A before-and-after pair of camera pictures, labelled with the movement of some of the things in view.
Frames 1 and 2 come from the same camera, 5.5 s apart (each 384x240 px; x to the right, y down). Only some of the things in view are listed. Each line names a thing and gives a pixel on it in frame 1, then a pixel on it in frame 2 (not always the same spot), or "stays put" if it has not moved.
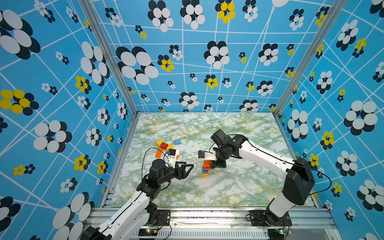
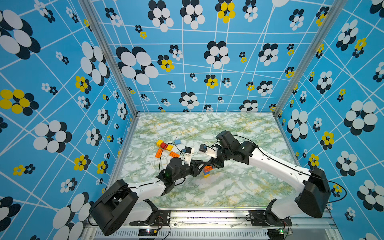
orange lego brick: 159,153 stays put
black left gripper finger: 183,166 to 200,164
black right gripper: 215,164 stays put
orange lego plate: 207,165 stays put
